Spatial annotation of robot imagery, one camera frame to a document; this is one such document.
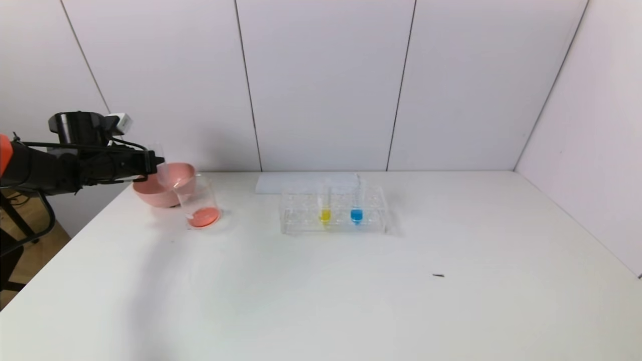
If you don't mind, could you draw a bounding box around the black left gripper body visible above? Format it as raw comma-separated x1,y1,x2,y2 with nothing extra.
111,150,157,181

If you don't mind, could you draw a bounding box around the test tube with red pigment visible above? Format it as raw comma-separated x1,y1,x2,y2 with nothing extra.
149,143,175,189

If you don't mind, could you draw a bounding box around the test tube with yellow pigment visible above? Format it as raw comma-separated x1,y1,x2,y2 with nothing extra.
316,178,333,225

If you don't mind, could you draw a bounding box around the clear glass beaker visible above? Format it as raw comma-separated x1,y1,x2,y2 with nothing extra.
174,174,222,230

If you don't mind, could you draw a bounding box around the test tube with blue pigment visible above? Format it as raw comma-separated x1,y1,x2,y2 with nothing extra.
350,174,364,226

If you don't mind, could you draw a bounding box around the clear acrylic test tube rack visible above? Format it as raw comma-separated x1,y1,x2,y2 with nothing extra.
279,184,388,236

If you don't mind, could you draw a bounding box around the pink plastic bowl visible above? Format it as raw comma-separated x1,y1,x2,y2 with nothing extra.
132,162,198,209

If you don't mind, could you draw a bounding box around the white paper sheet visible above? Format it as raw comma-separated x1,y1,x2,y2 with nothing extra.
255,173,360,196

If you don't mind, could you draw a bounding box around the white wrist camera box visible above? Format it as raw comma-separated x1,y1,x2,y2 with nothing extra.
107,113,133,135

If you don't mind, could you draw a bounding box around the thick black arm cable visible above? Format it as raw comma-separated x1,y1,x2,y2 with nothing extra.
0,193,56,257

